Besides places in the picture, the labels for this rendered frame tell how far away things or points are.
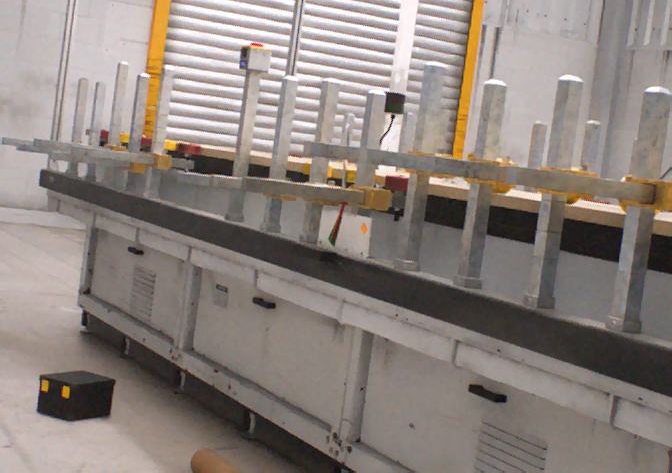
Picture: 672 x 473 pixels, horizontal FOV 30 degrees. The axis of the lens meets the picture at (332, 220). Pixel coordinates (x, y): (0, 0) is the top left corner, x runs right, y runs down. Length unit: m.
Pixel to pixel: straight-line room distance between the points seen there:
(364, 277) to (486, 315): 0.51
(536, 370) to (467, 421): 0.61
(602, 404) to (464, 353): 0.45
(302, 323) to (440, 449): 0.84
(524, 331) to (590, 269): 0.30
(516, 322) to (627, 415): 0.32
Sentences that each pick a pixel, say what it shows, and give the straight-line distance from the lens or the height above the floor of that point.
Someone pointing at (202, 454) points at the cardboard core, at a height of 0.07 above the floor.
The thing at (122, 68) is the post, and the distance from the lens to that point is 4.95.
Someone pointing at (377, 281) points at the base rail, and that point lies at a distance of 2.95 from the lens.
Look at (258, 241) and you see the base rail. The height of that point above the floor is 0.67.
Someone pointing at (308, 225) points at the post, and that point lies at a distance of 3.33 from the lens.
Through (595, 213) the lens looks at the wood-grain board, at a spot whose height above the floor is 0.89.
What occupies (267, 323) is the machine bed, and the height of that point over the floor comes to 0.38.
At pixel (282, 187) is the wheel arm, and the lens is 2.97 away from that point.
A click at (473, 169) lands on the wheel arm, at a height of 0.95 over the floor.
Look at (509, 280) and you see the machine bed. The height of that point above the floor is 0.71.
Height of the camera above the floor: 0.94
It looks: 3 degrees down
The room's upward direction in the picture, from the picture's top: 8 degrees clockwise
